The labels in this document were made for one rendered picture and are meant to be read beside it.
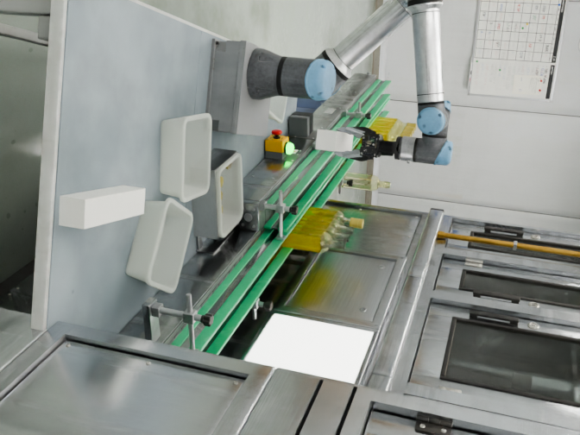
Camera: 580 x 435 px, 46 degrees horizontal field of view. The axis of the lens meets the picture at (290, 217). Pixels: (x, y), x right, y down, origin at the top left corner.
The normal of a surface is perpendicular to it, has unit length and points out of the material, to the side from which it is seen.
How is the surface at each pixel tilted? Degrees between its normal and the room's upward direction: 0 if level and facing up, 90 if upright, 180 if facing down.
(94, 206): 0
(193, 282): 90
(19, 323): 90
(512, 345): 90
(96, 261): 0
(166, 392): 90
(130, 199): 0
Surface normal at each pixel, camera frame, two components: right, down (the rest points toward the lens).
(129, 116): 0.95, 0.14
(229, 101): -0.30, 0.08
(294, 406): 0.00, -0.90
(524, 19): -0.32, 0.40
